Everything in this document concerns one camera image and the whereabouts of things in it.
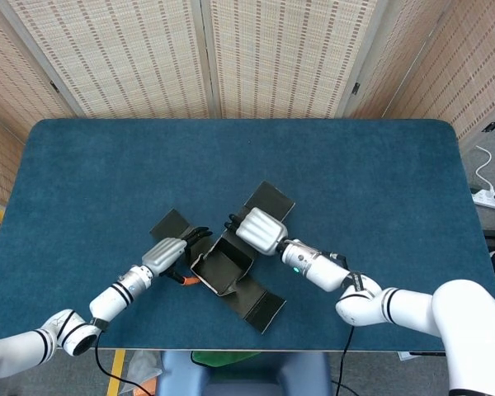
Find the blue felt table mat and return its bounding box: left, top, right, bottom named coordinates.
left=0, top=118, right=495, bottom=351

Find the green cloth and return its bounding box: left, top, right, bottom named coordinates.
left=190, top=350, right=265, bottom=368

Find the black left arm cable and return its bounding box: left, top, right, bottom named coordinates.
left=91, top=316, right=156, bottom=396

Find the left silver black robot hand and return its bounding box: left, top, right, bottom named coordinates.
left=142, top=225, right=214, bottom=286

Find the white power cable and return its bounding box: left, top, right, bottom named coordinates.
left=474, top=144, right=495, bottom=195

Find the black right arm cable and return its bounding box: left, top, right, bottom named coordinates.
left=332, top=323, right=356, bottom=396

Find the black cardboard box cutout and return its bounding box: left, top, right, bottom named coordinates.
left=149, top=180, right=296, bottom=335

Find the white power strip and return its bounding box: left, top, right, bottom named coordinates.
left=471, top=187, right=495, bottom=212

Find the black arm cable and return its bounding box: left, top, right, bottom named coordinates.
left=91, top=316, right=156, bottom=396
left=332, top=323, right=356, bottom=396

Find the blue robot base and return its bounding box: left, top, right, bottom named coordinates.
left=154, top=350, right=333, bottom=396

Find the clear plastic bag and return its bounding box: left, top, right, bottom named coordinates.
left=119, top=350, right=164, bottom=395

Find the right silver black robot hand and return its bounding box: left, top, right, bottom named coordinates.
left=224, top=206, right=290, bottom=257

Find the orange item on floor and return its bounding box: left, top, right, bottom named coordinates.
left=134, top=377, right=158, bottom=396

